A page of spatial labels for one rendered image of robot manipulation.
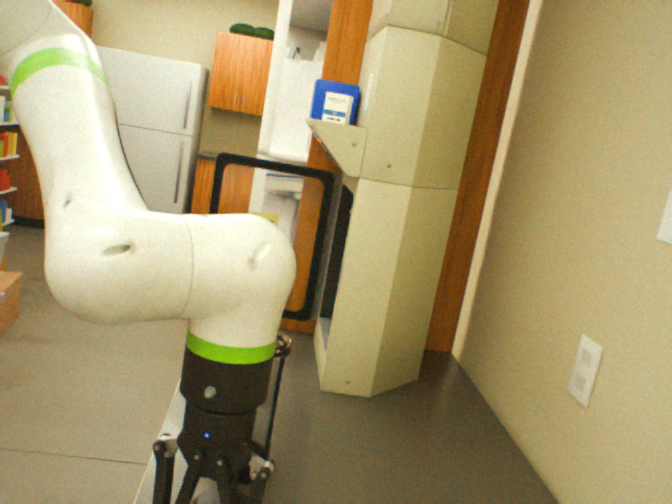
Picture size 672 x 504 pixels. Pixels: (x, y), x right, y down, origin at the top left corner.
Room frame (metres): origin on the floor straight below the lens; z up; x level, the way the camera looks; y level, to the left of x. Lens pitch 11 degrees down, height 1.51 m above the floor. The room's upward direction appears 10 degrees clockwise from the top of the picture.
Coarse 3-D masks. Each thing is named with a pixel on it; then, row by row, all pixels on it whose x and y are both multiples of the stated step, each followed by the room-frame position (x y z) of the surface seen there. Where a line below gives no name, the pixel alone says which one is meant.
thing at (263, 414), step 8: (280, 336) 0.97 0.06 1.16; (288, 336) 0.97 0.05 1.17; (280, 344) 0.96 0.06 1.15; (288, 344) 0.93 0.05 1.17; (272, 368) 0.91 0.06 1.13; (272, 376) 0.91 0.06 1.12; (272, 384) 0.91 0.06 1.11; (272, 392) 0.91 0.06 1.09; (272, 400) 0.92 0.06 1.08; (264, 408) 0.91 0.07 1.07; (256, 416) 0.90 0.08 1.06; (264, 416) 0.91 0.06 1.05; (256, 424) 0.90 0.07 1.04; (264, 424) 0.91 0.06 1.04; (256, 432) 0.90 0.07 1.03; (264, 432) 0.91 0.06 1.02; (256, 440) 0.90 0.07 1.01; (264, 440) 0.91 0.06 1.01; (256, 448) 0.90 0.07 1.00; (264, 448) 0.92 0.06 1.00
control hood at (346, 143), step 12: (312, 120) 1.28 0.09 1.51; (324, 132) 1.28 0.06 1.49; (336, 132) 1.28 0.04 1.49; (348, 132) 1.29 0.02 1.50; (360, 132) 1.29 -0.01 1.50; (324, 144) 1.33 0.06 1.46; (336, 144) 1.28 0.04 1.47; (348, 144) 1.29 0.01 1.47; (360, 144) 1.29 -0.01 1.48; (336, 156) 1.29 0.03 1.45; (348, 156) 1.29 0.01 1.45; (360, 156) 1.29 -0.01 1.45; (348, 168) 1.29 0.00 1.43; (360, 168) 1.29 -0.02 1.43
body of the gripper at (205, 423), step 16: (192, 416) 0.60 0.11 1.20; (208, 416) 0.59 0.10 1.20; (224, 416) 0.59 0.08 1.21; (240, 416) 0.60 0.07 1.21; (192, 432) 0.59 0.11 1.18; (208, 432) 0.59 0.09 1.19; (224, 432) 0.59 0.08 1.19; (240, 432) 0.60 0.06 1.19; (192, 448) 0.62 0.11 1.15; (208, 448) 0.62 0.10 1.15; (224, 448) 0.61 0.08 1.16; (240, 448) 0.61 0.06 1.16; (208, 464) 0.61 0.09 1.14; (240, 464) 0.61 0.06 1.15
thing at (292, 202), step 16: (224, 176) 1.60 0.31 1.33; (240, 176) 1.60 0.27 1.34; (256, 176) 1.60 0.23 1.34; (272, 176) 1.60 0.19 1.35; (288, 176) 1.60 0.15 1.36; (304, 176) 1.60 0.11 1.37; (224, 192) 1.60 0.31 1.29; (240, 192) 1.60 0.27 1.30; (256, 192) 1.60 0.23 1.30; (272, 192) 1.60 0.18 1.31; (288, 192) 1.60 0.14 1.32; (304, 192) 1.60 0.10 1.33; (320, 192) 1.60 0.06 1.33; (224, 208) 1.60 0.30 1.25; (240, 208) 1.60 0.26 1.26; (256, 208) 1.60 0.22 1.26; (272, 208) 1.60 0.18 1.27; (288, 208) 1.60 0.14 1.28; (304, 208) 1.60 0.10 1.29; (288, 224) 1.60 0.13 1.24; (304, 224) 1.60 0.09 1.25; (304, 240) 1.60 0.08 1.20; (304, 256) 1.60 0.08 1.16; (304, 272) 1.60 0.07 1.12; (304, 288) 1.60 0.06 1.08; (288, 304) 1.60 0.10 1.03
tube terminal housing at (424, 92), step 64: (384, 64) 1.29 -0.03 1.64; (448, 64) 1.34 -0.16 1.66; (384, 128) 1.30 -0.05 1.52; (448, 128) 1.38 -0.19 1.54; (384, 192) 1.30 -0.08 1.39; (448, 192) 1.43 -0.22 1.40; (384, 256) 1.30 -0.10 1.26; (384, 320) 1.31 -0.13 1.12; (320, 384) 1.31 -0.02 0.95; (384, 384) 1.34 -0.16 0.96
